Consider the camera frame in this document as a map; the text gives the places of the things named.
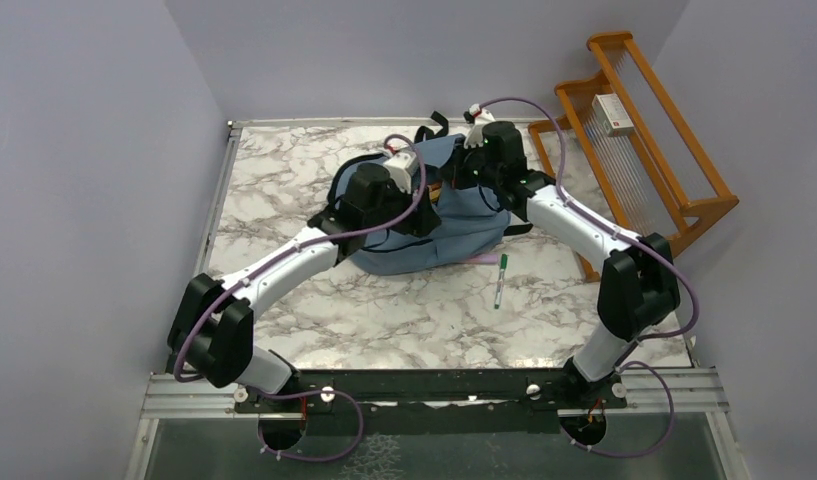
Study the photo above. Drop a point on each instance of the small white box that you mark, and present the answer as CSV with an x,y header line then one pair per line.
x,y
611,115

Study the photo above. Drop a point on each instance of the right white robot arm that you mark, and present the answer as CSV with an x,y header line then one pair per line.
x,y
638,287

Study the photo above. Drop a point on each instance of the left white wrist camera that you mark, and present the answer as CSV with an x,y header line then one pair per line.
x,y
402,166

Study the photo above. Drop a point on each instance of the black metal base rail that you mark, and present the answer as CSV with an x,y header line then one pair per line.
x,y
430,401

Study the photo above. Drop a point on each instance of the blue student backpack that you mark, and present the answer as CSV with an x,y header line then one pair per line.
x,y
471,224

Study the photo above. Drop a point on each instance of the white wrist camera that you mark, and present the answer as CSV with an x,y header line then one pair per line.
x,y
402,166
477,117

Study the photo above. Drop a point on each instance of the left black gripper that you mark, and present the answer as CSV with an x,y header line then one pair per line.
x,y
422,222

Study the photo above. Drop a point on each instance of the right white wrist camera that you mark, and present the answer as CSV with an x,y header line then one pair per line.
x,y
477,117

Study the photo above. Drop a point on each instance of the pink highlighter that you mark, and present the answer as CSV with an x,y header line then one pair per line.
x,y
486,259

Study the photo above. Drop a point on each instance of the orange wooden rack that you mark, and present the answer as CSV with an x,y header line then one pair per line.
x,y
657,179

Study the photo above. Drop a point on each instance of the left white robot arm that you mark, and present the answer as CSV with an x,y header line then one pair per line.
x,y
212,333

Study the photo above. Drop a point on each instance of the green marker pen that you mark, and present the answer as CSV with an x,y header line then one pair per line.
x,y
499,286

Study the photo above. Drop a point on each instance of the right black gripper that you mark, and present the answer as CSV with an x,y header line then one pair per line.
x,y
452,170

